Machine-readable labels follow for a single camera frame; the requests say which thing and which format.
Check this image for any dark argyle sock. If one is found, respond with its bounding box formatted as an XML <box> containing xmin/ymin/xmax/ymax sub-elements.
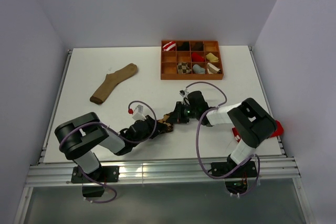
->
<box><xmin>145</xmin><ymin>112</ymin><xmax>174</xmax><ymax>139</ymax></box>

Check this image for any grey sock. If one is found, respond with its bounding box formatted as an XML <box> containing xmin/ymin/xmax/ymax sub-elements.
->
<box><xmin>192</xmin><ymin>64</ymin><xmax>206</xmax><ymax>74</ymax></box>

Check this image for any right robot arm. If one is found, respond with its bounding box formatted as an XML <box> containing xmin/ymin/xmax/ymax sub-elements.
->
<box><xmin>167</xmin><ymin>91</ymin><xmax>278</xmax><ymax>177</ymax></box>

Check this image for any white brown rolled sock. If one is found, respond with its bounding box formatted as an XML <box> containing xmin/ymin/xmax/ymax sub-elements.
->
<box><xmin>206</xmin><ymin>62</ymin><xmax>222</xmax><ymax>74</ymax></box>

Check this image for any red white striped rolled sock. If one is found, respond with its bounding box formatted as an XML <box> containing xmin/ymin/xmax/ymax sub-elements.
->
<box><xmin>162</xmin><ymin>41</ymin><xmax>176</xmax><ymax>51</ymax></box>

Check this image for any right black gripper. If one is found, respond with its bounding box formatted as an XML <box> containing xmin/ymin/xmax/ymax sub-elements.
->
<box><xmin>167</xmin><ymin>101</ymin><xmax>199</xmax><ymax>124</ymax></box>

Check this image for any beige argyle sock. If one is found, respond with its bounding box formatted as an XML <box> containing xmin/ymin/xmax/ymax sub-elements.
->
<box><xmin>176</xmin><ymin>62</ymin><xmax>192</xmax><ymax>74</ymax></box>

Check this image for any black rolled sock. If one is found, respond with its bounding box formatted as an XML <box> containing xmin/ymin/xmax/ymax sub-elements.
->
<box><xmin>177</xmin><ymin>41</ymin><xmax>190</xmax><ymax>51</ymax></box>

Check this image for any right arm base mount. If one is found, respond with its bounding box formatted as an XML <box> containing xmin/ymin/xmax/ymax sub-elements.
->
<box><xmin>208</xmin><ymin>161</ymin><xmax>258</xmax><ymax>195</ymax></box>

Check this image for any aluminium frame rail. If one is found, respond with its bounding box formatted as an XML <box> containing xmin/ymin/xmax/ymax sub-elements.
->
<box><xmin>24</xmin><ymin>156</ymin><xmax>301</xmax><ymax>187</ymax></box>

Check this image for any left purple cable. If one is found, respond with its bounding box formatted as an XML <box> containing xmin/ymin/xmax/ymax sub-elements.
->
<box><xmin>59</xmin><ymin>100</ymin><xmax>158</xmax><ymax>204</ymax></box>

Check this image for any dark brown rolled sock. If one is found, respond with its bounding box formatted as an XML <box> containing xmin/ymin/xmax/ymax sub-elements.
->
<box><xmin>191</xmin><ymin>41</ymin><xmax>204</xmax><ymax>51</ymax></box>

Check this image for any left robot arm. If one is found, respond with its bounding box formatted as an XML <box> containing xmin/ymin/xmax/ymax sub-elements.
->
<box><xmin>54</xmin><ymin>112</ymin><xmax>173</xmax><ymax>182</ymax></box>

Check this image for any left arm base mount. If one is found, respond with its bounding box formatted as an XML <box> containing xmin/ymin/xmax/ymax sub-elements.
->
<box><xmin>70</xmin><ymin>166</ymin><xmax>119</xmax><ymax>199</ymax></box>

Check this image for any orange compartment tray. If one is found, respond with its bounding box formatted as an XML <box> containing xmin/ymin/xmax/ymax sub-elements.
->
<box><xmin>161</xmin><ymin>39</ymin><xmax>224</xmax><ymax>80</ymax></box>

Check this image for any yellow rolled sock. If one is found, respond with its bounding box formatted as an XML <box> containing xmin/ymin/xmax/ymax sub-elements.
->
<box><xmin>206</xmin><ymin>52</ymin><xmax>219</xmax><ymax>62</ymax></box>

